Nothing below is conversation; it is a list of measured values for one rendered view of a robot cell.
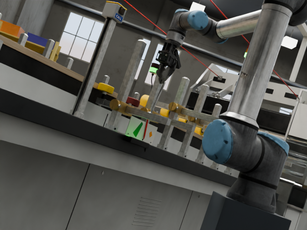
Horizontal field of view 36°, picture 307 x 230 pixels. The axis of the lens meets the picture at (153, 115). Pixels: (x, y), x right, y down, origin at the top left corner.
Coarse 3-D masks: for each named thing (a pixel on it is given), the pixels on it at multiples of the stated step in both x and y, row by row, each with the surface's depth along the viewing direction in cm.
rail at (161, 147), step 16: (0, 96) 166; (16, 96) 172; (16, 112) 173; (32, 112) 179; (48, 112) 186; (64, 112) 193; (64, 128) 195; (80, 128) 203; (96, 128) 212; (112, 128) 224; (112, 144) 224; (128, 144) 235; (160, 160) 263; (176, 160) 277; (208, 176) 317; (224, 176) 338
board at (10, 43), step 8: (8, 40) 190; (16, 48) 194; (24, 48) 198; (32, 56) 202; (40, 56) 206; (48, 64) 210; (56, 64) 214; (64, 72) 219; (72, 72) 224; (80, 80) 229; (96, 88) 240; (112, 96) 252; (200, 136) 343
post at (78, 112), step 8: (104, 24) 208; (112, 24) 207; (104, 32) 206; (112, 32) 209; (104, 40) 205; (96, 48) 205; (104, 48) 207; (96, 56) 205; (96, 64) 205; (88, 72) 204; (96, 72) 206; (88, 80) 204; (80, 88) 205; (88, 88) 205; (80, 96) 204; (88, 96) 206; (80, 104) 203; (72, 112) 204; (80, 112) 204
